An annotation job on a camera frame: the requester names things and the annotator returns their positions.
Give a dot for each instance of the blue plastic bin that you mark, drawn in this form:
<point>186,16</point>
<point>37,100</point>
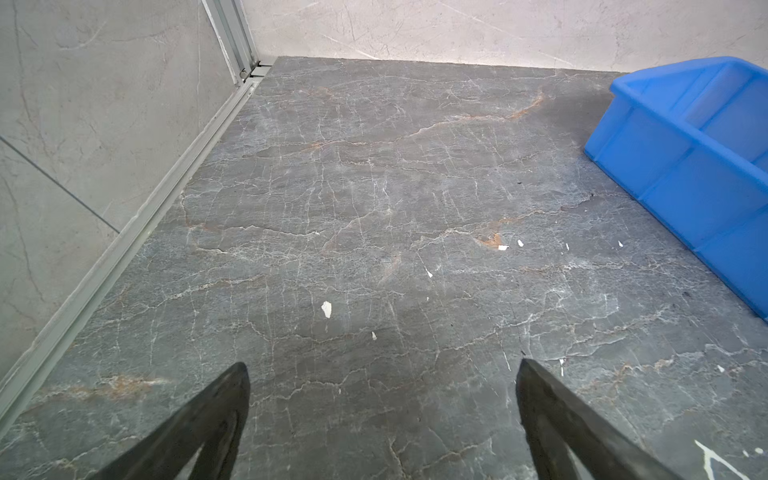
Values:
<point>688,141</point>

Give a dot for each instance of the grey aluminium wall rail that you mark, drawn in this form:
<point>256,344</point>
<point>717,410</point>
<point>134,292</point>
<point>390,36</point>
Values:
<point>107,108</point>

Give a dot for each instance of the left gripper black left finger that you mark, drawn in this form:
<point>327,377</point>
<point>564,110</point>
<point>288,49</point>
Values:
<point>208,429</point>

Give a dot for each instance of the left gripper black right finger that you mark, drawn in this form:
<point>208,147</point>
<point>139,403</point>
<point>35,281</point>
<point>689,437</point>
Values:
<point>561,428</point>

